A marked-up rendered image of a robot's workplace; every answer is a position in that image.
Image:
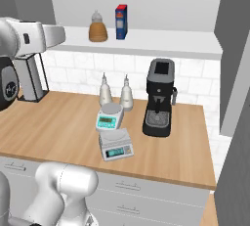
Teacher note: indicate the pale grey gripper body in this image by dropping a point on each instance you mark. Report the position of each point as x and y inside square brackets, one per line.
[53, 36]

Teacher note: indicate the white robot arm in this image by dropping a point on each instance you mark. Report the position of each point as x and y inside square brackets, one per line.
[55, 184]

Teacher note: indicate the grey cabinet door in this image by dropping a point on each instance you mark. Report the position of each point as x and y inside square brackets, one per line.
[31, 1]
[232, 57]

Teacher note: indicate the amber honey bottle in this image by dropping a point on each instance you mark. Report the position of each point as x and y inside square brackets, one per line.
[98, 31]

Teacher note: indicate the white dispenser bottle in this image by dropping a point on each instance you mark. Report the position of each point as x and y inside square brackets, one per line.
[105, 93]
[126, 97]

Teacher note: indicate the teal digital scale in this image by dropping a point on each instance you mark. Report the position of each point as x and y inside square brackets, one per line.
[109, 116]

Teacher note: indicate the white cabinet shelf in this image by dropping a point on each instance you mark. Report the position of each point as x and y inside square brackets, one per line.
[156, 42]

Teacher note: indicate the grey digital scale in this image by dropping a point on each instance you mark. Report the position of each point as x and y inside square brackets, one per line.
[115, 143]

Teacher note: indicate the tall grey cabinet side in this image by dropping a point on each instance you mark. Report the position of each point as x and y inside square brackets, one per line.
[236, 177]

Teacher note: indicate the blue carton with red top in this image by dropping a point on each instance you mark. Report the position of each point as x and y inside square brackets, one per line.
[121, 22]

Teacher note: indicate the black coffee machine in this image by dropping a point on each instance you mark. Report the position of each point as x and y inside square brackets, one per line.
[159, 96]

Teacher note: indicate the grey drawer front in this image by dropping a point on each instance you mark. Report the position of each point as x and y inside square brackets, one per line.
[162, 189]
[19, 171]
[153, 212]

